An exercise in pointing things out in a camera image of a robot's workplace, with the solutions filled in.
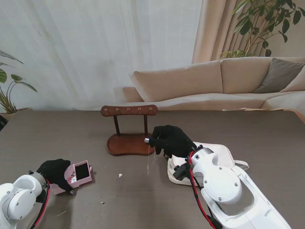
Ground cream leather zip bag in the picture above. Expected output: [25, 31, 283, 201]
[166, 142, 249, 187]

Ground white sheer curtain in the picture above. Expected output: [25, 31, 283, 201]
[0, 0, 203, 112]

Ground grey sofa cushion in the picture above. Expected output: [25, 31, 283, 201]
[253, 57, 305, 94]

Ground beige plant pot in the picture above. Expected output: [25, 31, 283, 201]
[0, 107, 33, 121]

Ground broad-leaf potted plant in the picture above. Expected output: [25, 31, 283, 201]
[0, 50, 38, 115]

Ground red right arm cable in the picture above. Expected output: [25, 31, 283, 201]
[188, 152, 221, 229]

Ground red left arm cable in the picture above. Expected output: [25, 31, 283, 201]
[32, 178, 51, 229]

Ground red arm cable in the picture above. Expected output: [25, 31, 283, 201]
[188, 152, 221, 229]
[32, 178, 51, 229]

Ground brown wooden jewelry stand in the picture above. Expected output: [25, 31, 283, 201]
[100, 104, 159, 157]

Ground silver chain necklace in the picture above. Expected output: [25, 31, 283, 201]
[145, 145, 158, 177]

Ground tall green leafy plant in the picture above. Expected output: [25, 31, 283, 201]
[220, 0, 305, 60]

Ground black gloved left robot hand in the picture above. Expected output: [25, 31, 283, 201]
[36, 158, 76, 195]

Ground pink floral jewelry box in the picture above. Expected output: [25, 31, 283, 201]
[51, 160, 96, 196]

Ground black object at table edge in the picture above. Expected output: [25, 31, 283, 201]
[0, 114, 9, 132]

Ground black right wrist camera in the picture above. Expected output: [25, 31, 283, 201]
[173, 163, 190, 179]

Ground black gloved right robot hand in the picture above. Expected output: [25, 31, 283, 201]
[144, 125, 195, 160]

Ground beige curtain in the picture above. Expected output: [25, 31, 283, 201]
[192, 0, 305, 64]

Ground beige sofa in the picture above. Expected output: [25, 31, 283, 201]
[122, 56, 305, 117]

